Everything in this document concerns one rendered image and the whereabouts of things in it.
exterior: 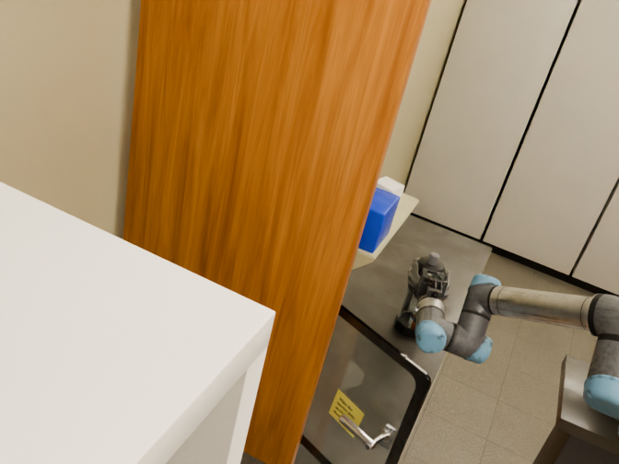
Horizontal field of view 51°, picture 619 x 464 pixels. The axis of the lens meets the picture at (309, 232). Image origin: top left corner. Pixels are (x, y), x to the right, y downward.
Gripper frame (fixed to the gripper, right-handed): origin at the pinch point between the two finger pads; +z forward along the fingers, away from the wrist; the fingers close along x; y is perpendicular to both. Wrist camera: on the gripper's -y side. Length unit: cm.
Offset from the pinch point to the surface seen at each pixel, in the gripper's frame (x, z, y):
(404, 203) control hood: 16, -33, 36
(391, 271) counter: 7.5, 30.2, -20.2
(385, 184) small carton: 22, -39, 42
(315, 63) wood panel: 39, -63, 70
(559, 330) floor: -114, 168, -114
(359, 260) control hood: 24, -59, 34
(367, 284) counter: 15.1, 17.7, -20.3
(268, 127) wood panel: 45, -61, 57
